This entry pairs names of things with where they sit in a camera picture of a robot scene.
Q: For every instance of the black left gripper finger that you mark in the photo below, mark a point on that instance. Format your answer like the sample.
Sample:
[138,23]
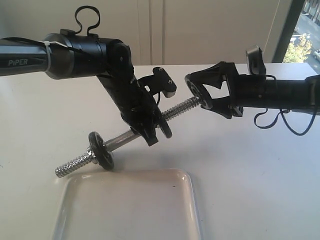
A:
[146,130]

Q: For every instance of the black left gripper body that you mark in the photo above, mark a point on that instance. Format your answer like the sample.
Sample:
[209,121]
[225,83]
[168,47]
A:
[137,107]

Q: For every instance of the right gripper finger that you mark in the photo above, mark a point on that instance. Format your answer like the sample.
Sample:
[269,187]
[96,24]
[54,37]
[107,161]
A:
[213,76]
[222,107]

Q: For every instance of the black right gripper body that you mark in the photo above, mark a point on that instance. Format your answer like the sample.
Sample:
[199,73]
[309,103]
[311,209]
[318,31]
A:
[245,90]

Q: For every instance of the chrome threaded dumbbell bar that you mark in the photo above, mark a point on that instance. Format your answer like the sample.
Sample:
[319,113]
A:
[126,137]

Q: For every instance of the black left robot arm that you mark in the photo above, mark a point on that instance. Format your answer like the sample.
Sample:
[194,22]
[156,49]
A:
[63,56]

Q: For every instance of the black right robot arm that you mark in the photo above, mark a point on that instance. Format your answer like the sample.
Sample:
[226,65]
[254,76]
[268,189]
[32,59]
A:
[223,90]

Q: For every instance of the chrome collar nut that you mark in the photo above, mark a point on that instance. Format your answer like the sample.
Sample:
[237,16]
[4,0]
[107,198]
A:
[91,156]

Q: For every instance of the white rectangular tray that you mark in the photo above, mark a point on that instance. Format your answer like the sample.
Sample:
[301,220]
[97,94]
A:
[156,204]

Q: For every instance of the black window frame post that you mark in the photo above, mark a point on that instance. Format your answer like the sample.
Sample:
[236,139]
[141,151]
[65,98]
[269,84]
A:
[286,33]

